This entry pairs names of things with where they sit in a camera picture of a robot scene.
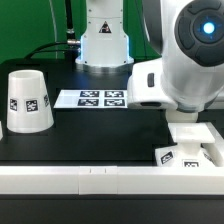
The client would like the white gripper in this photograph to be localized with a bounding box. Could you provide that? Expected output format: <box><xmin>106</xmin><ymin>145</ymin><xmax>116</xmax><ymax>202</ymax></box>
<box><xmin>127</xmin><ymin>59</ymin><xmax>224</xmax><ymax>124</ymax></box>

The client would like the white lamp base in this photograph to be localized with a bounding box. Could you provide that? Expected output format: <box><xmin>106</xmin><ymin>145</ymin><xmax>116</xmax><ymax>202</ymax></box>
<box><xmin>155</xmin><ymin>123</ymin><xmax>215</xmax><ymax>168</ymax></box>

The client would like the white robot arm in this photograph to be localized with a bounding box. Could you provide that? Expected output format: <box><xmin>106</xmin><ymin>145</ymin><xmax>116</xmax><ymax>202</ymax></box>
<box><xmin>76</xmin><ymin>0</ymin><xmax>224</xmax><ymax>117</ymax></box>

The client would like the white lamp shade cone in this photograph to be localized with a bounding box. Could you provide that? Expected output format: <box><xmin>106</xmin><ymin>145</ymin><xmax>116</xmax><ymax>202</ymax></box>
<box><xmin>7</xmin><ymin>70</ymin><xmax>54</xmax><ymax>133</ymax></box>

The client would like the white marker sheet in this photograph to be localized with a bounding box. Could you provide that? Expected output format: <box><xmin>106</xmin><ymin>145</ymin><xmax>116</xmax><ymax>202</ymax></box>
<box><xmin>54</xmin><ymin>90</ymin><xmax>127</xmax><ymax>109</ymax></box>

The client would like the white part at left edge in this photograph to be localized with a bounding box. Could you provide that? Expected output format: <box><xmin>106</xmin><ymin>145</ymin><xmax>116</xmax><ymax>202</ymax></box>
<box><xmin>0</xmin><ymin>121</ymin><xmax>3</xmax><ymax>141</ymax></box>

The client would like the black cable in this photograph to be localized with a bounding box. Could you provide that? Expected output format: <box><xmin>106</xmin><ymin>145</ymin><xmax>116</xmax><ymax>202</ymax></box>
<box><xmin>24</xmin><ymin>0</ymin><xmax>82</xmax><ymax>60</ymax></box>

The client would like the white table border frame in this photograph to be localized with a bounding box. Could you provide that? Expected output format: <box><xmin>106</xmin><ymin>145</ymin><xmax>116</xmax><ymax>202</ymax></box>
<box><xmin>0</xmin><ymin>123</ymin><xmax>224</xmax><ymax>195</ymax></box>

